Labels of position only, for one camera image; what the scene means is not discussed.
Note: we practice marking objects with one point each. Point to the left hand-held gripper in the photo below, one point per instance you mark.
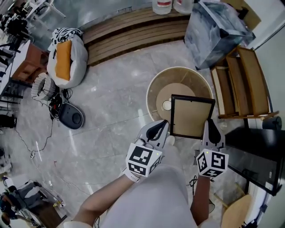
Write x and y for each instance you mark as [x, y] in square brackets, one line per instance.
[142, 160]

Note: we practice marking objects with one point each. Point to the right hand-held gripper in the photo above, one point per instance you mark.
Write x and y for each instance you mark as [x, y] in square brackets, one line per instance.
[211, 162]

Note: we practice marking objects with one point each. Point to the black picture frame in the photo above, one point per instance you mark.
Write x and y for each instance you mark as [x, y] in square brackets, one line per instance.
[189, 115]

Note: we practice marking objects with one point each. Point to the person's right forearm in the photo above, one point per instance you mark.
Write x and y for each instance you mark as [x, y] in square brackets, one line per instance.
[200, 200]

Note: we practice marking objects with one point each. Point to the person's left forearm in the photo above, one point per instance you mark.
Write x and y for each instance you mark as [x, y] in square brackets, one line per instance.
[104, 198]

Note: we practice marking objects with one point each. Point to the person's white shoe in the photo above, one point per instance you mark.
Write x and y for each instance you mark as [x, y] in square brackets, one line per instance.
[171, 140]

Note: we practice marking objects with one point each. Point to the small white round dish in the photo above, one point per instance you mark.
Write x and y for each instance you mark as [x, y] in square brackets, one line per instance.
[166, 105]

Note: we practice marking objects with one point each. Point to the black cabinet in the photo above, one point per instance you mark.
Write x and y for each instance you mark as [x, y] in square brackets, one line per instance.
[256, 151]

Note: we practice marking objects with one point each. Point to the round beige basket bin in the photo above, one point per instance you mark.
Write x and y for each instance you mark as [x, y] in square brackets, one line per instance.
[160, 84]

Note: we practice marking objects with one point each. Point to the dark grey cylinder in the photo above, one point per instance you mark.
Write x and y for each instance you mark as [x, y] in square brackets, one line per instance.
[271, 123]

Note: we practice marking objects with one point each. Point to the wooden shelf rack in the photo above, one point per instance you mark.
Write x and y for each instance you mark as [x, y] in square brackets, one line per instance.
[249, 84]

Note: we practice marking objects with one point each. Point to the person's white clothing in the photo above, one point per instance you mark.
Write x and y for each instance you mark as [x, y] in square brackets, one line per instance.
[160, 200]

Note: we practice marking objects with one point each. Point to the round wooden stool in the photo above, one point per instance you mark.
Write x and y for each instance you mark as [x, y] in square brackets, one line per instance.
[238, 211]

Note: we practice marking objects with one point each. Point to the black oval device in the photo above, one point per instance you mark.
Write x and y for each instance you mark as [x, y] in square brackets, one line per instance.
[71, 114]

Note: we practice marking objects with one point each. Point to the white bean bag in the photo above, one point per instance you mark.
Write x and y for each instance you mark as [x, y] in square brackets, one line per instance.
[76, 62]

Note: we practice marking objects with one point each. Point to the wooden step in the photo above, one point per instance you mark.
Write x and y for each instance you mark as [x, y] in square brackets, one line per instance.
[133, 29]

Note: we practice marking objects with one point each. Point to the orange cushion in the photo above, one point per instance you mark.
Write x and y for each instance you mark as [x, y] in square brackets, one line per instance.
[63, 62]

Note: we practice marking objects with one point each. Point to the cardboard box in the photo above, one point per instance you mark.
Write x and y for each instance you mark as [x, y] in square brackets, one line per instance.
[251, 15]

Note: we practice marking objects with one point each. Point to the black and white patterned cloth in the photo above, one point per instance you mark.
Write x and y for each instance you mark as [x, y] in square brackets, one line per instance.
[64, 33]

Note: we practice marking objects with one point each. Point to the cluttered low table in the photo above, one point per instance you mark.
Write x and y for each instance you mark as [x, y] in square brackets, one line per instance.
[29, 200]

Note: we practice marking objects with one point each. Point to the brown wooden cabinet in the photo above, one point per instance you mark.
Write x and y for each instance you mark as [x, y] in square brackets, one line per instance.
[29, 64]

